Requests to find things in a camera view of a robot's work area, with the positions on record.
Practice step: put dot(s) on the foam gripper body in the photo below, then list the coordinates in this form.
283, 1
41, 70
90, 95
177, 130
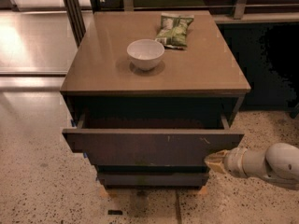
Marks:
232, 163

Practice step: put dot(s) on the grey top drawer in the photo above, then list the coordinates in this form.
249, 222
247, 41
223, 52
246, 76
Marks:
149, 147

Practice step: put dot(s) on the grey drawer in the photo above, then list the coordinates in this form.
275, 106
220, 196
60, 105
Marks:
149, 147
153, 180

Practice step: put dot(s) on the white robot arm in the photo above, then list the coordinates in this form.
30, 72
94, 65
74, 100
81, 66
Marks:
278, 165

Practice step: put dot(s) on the brown drawer cabinet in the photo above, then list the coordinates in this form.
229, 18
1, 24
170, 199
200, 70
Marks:
201, 87

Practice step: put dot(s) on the grey lower drawer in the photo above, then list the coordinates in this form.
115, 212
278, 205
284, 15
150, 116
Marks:
153, 180

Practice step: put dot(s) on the white ceramic bowl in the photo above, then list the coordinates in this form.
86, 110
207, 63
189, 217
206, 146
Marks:
145, 54

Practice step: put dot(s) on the green snack bag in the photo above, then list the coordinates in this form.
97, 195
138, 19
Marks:
173, 30

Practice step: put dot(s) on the metal railing frame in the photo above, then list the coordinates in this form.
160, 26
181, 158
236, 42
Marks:
283, 13

